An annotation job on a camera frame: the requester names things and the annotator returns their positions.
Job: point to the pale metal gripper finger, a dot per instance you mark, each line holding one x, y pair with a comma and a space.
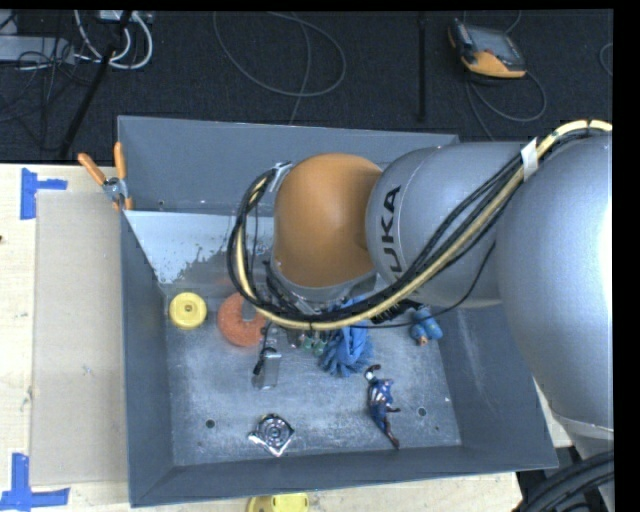
271, 372

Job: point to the grey metal bin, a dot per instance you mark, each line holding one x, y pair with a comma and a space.
320, 400

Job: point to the yellow disc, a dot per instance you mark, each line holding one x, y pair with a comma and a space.
277, 503
188, 310

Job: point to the blue toy action figure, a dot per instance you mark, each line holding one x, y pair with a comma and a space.
381, 400

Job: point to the blue toy animal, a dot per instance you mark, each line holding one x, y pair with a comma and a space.
426, 327

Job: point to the pale wood flat board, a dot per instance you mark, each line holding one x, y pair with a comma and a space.
75, 325

